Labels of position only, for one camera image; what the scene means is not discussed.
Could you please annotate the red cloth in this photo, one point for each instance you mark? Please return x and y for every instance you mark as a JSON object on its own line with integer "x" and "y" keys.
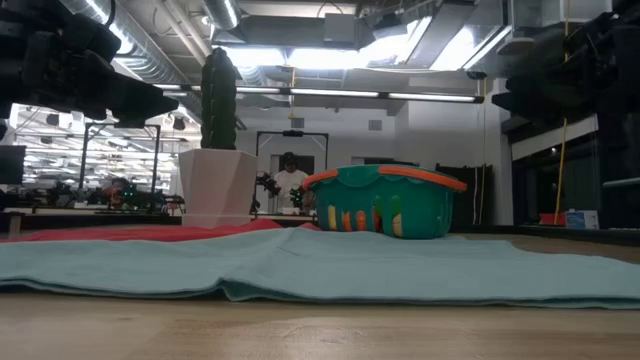
{"x": 125, "y": 234}

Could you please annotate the red bin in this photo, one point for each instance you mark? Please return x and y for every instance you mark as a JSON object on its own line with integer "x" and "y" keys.
{"x": 552, "y": 219}

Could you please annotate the blue box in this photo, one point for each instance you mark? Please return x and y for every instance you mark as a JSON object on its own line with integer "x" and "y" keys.
{"x": 582, "y": 219}

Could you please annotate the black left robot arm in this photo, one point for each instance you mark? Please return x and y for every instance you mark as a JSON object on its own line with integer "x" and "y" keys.
{"x": 20, "y": 30}

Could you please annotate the standing person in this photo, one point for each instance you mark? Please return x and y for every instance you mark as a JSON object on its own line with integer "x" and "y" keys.
{"x": 291, "y": 180}

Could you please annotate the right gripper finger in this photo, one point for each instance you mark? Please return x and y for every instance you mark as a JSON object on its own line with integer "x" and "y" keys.
{"x": 530, "y": 118}
{"x": 522, "y": 97}

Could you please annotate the black ceiling camera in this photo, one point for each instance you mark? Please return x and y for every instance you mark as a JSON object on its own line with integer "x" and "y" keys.
{"x": 476, "y": 75}

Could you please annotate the seated person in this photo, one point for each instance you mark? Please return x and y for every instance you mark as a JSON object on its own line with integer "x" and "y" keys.
{"x": 119, "y": 192}

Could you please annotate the light blue cloth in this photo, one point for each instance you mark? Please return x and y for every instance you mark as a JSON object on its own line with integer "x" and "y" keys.
{"x": 300, "y": 265}

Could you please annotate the black wall screen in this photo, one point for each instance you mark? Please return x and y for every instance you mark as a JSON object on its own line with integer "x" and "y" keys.
{"x": 11, "y": 165}

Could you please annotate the black background station frame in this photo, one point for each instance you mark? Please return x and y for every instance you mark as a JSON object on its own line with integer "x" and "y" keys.
{"x": 292, "y": 133}
{"x": 156, "y": 160}

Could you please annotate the teal basket with orange rim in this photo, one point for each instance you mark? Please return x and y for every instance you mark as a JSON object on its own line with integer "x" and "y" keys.
{"x": 420, "y": 205}

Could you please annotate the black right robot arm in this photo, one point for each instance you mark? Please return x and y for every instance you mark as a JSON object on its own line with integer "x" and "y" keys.
{"x": 625, "y": 15}

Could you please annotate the black background robot arm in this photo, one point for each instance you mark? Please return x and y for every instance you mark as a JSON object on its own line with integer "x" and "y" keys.
{"x": 267, "y": 184}
{"x": 297, "y": 196}

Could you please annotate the white hexagonal plant pot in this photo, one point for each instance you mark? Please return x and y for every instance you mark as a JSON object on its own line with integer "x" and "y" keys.
{"x": 217, "y": 185}

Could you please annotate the silver ventilation duct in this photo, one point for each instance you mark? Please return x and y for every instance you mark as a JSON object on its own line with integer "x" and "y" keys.
{"x": 222, "y": 12}

